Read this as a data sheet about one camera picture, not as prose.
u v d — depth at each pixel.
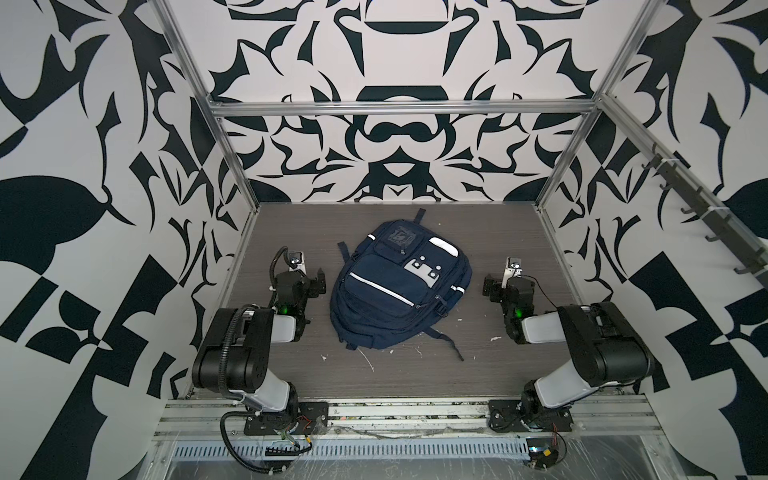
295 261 0.80
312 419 0.74
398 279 0.89
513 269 0.81
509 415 0.74
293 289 0.71
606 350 0.46
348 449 0.71
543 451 0.71
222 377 0.42
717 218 0.58
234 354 0.43
